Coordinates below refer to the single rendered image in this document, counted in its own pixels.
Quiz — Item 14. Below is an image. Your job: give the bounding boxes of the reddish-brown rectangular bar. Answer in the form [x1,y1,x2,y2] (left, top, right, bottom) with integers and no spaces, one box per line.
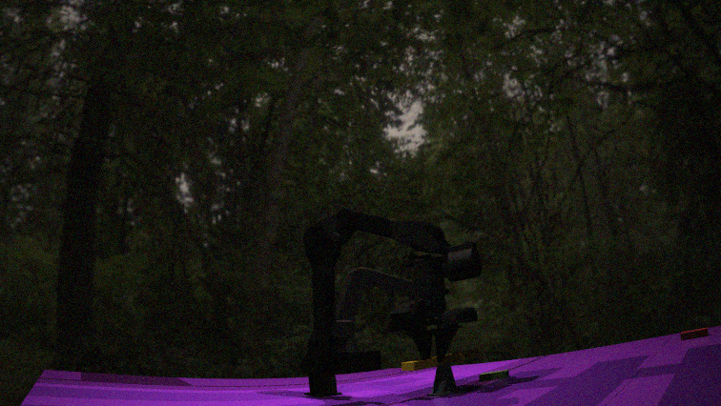
[680,327,708,341]

